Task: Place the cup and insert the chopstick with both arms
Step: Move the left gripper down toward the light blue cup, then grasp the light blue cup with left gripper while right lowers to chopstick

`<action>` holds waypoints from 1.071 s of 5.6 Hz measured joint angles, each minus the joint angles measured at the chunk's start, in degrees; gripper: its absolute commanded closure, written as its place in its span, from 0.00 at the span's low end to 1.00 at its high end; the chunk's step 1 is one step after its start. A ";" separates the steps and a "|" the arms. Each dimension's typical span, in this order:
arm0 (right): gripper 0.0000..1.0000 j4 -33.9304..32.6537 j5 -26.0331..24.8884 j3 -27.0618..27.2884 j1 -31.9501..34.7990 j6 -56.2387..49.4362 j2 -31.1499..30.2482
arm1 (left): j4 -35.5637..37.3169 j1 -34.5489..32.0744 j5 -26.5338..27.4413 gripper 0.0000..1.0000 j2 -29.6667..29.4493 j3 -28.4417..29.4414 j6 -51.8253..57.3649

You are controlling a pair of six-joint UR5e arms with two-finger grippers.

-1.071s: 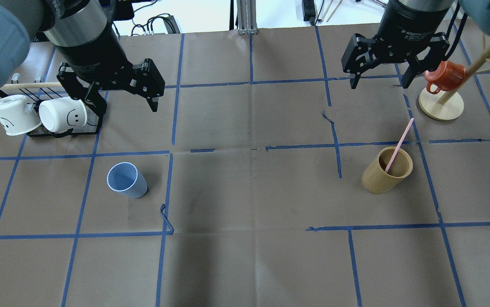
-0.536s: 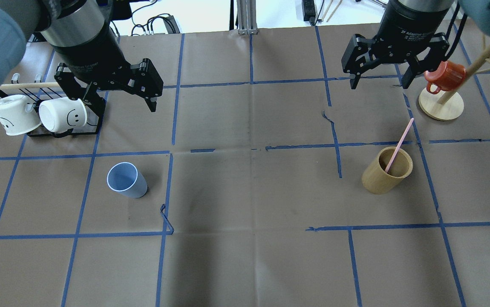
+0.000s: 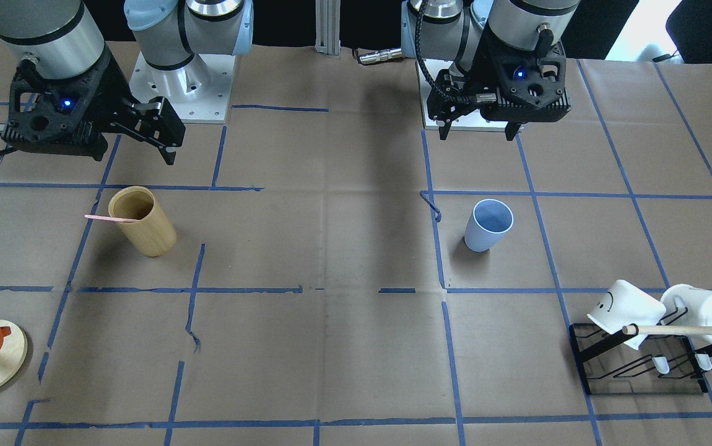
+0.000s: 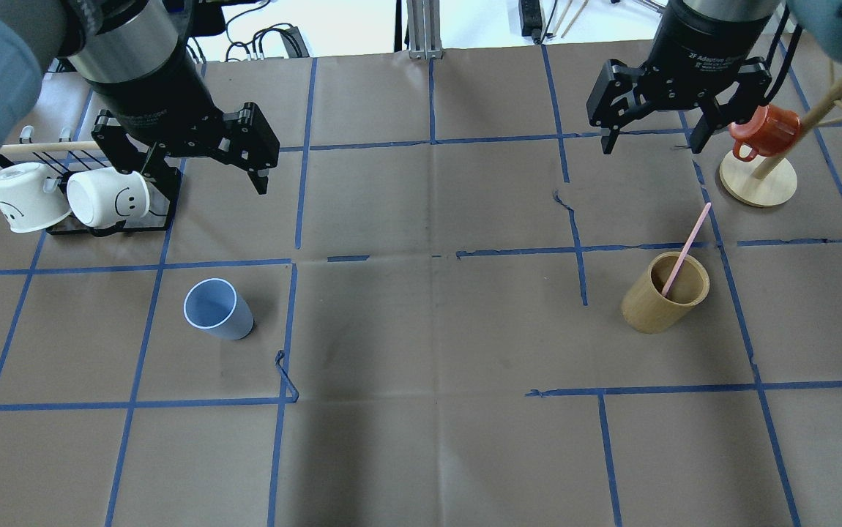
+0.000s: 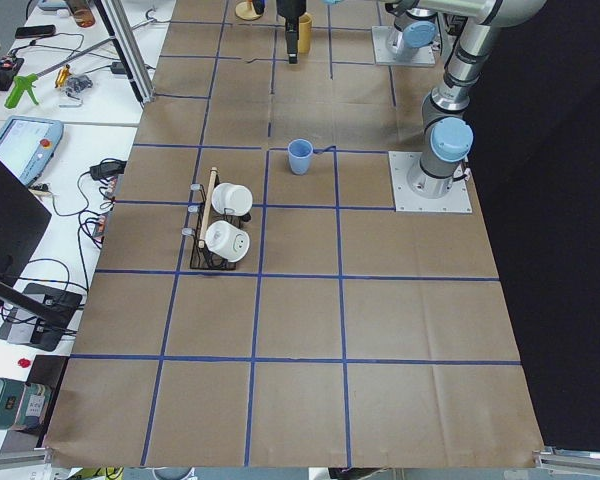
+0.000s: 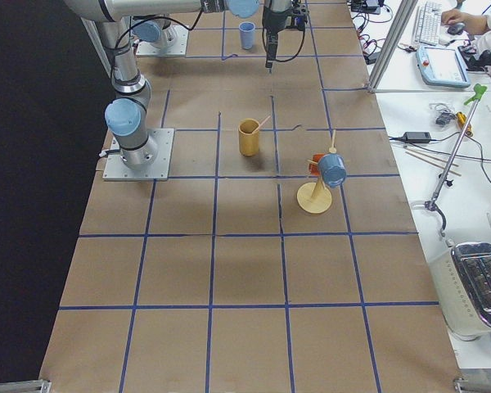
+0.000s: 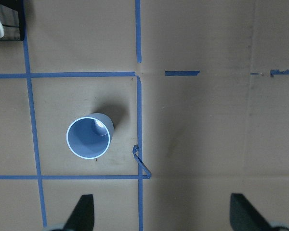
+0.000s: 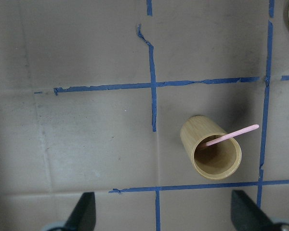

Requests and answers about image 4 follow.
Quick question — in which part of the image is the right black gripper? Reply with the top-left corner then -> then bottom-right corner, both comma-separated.
587,6 -> 773,154

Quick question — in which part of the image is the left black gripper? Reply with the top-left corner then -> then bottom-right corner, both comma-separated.
91,49 -> 280,213

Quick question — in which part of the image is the pink chopstick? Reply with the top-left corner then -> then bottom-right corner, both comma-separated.
660,201 -> 712,298

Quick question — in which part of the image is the blue plastic cup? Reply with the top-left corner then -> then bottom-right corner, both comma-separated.
183,277 -> 255,340

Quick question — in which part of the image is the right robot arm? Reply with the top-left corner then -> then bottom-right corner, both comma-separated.
586,1 -> 842,154

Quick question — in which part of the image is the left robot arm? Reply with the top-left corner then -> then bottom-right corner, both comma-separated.
0,1 -> 280,200

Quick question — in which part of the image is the bamboo chopstick holder cup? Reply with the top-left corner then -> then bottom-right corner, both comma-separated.
619,251 -> 711,334

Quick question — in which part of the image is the red mug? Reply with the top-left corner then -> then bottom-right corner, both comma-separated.
728,104 -> 802,162

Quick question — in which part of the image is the white smiley mug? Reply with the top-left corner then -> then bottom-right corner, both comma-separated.
66,167 -> 150,229

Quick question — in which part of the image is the wooden mug tree stand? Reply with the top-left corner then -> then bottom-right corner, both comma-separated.
718,77 -> 842,208

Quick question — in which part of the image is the white frowning mug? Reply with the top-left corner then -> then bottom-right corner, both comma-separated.
0,162 -> 72,233

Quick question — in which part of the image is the brown paper table cover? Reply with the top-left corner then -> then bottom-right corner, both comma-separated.
0,42 -> 842,526

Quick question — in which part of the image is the black wire mug rack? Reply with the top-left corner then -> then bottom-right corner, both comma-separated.
0,124 -> 182,237

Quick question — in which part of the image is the aluminium frame post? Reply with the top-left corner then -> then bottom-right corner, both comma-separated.
406,0 -> 444,60

